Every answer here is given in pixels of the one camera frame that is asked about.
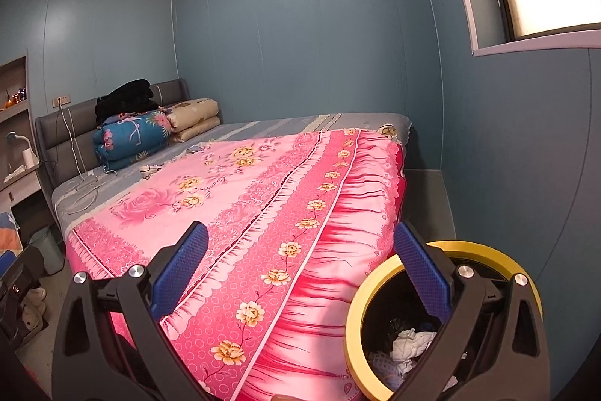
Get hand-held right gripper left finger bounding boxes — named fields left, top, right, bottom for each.
left=51, top=221, right=210, bottom=401

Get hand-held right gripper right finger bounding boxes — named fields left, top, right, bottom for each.
left=392, top=221, right=550, bottom=401

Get black yellow-rimmed waste bin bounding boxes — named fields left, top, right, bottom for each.
left=345, top=240, right=543, bottom=401

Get white shoes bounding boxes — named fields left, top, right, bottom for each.
left=21, top=286, right=48, bottom=329

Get orange blue cloth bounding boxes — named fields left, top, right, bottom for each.
left=0, top=212, right=23, bottom=252

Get pale green floor bin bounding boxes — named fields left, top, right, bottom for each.
left=29, top=226, right=64, bottom=275

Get white desk lamp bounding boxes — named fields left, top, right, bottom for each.
left=6, top=131, right=33, bottom=169

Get pink floral blanket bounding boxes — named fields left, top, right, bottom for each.
left=65, top=127, right=408, bottom=401

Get blue floral folded quilt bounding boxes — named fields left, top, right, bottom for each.
left=92, top=110, right=172, bottom=171

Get grey upholstered bed headboard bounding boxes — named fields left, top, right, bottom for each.
left=35, top=78, right=191, bottom=190

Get white bedside shelf unit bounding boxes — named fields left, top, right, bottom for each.
left=0, top=56, right=48, bottom=233

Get beige pillows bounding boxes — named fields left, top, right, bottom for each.
left=166, top=98, right=221, bottom=143

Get small orange purple ornaments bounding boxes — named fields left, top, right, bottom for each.
left=4, top=87, right=28, bottom=108

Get grey striped bed sheet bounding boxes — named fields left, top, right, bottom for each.
left=51, top=112, right=414, bottom=228

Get black folded clothes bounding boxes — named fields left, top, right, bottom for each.
left=95, top=78, right=160, bottom=122

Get white charging cable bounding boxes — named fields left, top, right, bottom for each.
left=54, top=105, right=118, bottom=216

